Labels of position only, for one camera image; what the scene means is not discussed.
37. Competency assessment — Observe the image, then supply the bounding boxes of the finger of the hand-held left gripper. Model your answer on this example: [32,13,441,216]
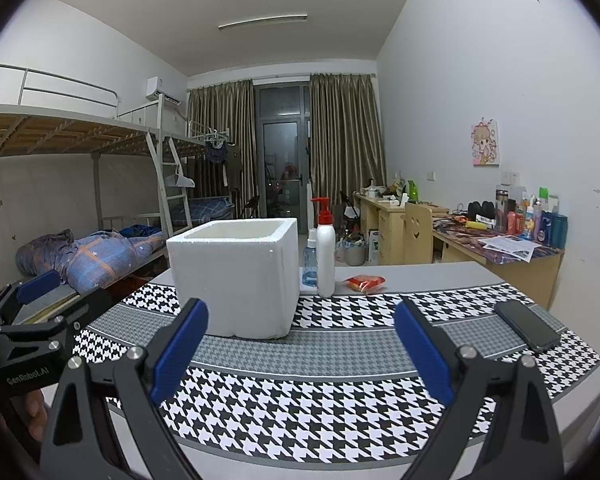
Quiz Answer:
[0,296,117,361]
[0,270,62,331]

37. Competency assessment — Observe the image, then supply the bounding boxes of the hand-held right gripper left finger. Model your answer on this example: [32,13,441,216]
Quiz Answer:
[39,298,210,480]

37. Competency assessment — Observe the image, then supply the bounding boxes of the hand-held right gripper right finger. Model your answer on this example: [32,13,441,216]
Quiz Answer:
[394,297,566,480]

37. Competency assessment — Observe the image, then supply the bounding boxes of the white foam box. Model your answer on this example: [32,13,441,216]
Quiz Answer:
[166,218,299,340]

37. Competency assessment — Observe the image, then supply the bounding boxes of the person's left hand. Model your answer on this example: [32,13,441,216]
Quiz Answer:
[24,387,51,433]

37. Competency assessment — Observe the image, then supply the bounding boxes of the blue plaid quilt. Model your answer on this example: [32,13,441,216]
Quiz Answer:
[16,230,168,295]

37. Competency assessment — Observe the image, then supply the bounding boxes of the red snack packet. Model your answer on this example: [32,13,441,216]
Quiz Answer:
[343,274,385,293]

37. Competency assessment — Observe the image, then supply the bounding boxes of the black smartphone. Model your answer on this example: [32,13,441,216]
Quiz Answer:
[495,300,567,353]

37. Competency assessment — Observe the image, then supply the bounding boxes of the wooden smiley chair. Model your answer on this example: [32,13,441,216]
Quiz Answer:
[404,202,435,263]

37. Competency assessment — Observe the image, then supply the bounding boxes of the grey bucket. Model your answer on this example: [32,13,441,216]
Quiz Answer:
[344,240,368,267]

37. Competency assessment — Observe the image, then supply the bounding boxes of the light wooden desk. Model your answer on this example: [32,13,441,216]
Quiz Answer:
[352,191,451,265]

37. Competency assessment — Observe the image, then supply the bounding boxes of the houndstooth table mat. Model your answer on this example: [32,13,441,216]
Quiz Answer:
[72,280,600,463]

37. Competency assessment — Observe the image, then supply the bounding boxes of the white lotion pump bottle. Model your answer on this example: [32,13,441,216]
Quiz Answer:
[311,197,336,297]

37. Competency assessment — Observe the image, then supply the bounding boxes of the printed paper sheets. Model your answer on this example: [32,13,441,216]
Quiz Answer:
[477,234,543,263]

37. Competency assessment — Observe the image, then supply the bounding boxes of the blue mattress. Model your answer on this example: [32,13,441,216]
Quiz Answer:
[187,197,233,226]

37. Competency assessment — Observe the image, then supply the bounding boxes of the blue spray bottle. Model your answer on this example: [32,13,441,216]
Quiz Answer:
[301,228,321,288]

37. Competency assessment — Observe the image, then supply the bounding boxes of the wooden desk with patterned cover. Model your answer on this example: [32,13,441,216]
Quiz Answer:
[432,217,565,311]

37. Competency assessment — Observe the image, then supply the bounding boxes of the black headphones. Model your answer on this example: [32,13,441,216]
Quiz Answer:
[467,201,496,221]

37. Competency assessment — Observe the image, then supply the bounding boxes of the white metal bunk bed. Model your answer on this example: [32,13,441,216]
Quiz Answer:
[0,61,191,311]
[157,120,241,228]

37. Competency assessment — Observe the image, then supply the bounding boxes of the dark thermos bottle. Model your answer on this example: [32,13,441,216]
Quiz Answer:
[495,189,509,233]

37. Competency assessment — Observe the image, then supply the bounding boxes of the white blue bottle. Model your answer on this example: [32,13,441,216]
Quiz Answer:
[522,199,537,240]

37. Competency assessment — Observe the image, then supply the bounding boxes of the teal bottle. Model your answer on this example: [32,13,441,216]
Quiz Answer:
[550,213,569,249]

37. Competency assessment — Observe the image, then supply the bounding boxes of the dark hanging garment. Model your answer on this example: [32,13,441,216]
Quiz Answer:
[204,141,228,165]

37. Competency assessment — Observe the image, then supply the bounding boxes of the brown curtain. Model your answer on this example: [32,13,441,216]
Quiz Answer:
[309,72,387,206]
[186,80,258,221]

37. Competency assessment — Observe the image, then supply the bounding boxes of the glass balcony door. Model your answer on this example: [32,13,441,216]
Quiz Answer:
[254,85,313,221]

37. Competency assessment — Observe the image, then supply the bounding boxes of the white air conditioner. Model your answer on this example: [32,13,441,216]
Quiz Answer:
[145,76,182,106]

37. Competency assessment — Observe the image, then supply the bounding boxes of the ceiling tube light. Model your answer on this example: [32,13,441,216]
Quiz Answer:
[218,14,309,31]

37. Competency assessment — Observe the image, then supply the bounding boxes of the cartoon wall poster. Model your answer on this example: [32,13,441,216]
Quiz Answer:
[470,119,501,167]

